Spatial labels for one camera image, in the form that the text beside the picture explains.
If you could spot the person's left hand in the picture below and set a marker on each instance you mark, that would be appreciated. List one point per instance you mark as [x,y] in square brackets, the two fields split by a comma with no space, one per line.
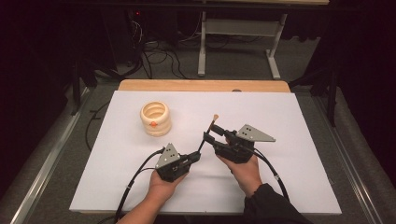
[162,186]

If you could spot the white board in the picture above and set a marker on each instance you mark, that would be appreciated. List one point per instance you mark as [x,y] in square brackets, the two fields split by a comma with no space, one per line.
[280,118]

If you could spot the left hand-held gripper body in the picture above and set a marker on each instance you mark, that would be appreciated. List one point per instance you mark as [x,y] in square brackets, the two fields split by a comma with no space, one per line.
[169,161]

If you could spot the dark device with red light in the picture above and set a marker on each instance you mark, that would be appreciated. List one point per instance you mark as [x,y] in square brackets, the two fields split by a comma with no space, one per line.
[137,21]

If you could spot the person's right hand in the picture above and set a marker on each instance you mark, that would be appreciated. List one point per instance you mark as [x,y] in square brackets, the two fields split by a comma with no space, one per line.
[246,175]

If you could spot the black stand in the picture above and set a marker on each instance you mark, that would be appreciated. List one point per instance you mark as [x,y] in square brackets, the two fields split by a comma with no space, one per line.
[77,87]
[331,90]

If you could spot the wooden table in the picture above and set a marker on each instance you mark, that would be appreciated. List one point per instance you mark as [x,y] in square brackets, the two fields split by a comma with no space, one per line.
[202,85]

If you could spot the aluminium rail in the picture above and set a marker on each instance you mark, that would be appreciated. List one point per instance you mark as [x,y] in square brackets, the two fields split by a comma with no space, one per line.
[46,168]
[351,168]

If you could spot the cream ribbed round holder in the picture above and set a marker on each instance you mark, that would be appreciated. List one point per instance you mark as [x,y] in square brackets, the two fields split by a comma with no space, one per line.
[156,123]

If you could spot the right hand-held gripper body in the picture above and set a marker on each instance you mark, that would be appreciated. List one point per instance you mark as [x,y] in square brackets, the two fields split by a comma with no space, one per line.
[239,149]

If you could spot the white metal desk frame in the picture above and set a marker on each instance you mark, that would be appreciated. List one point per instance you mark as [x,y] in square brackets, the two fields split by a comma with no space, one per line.
[239,27]

